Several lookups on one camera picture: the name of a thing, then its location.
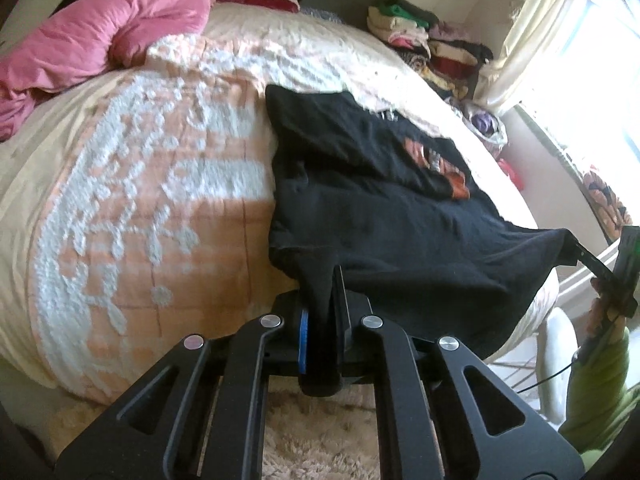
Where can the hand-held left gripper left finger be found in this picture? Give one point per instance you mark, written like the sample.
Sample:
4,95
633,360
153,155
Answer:
303,342

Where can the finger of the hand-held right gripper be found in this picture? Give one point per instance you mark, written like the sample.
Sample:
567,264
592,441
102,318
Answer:
592,261

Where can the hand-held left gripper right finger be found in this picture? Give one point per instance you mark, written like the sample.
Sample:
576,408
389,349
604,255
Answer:
350,320

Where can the black sweater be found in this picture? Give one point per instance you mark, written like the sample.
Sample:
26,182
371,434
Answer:
380,220

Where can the person's right forearm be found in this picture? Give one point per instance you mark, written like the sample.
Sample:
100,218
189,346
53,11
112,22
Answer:
595,400

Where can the pile of folded clothes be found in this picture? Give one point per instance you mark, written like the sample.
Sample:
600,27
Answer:
440,50

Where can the person's right hand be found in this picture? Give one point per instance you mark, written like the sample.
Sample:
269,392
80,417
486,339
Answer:
600,320

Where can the floral cushion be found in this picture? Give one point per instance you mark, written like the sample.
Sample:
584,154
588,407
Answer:
602,200

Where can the beige fluffy rug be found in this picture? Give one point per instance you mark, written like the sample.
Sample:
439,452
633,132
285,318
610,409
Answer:
305,440

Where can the red plastic bag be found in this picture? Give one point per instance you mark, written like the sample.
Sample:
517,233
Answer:
512,175

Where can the patterned laundry basket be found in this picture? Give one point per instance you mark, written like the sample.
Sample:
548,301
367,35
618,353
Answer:
496,142

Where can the purple cloth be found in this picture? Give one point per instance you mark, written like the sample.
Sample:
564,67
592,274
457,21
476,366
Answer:
484,122

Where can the window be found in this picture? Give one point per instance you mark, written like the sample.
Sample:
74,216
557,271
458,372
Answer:
600,85

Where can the bed with peach bedspread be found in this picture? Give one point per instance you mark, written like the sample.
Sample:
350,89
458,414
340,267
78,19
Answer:
150,200

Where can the cream curtain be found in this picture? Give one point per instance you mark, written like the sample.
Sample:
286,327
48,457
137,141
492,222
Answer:
530,45

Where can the blue patterned cloth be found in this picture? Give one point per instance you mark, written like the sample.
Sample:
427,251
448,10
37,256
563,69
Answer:
320,12

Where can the red folded garment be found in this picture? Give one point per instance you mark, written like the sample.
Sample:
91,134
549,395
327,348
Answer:
270,2

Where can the pink quilt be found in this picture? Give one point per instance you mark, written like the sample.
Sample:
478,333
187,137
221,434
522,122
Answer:
90,40

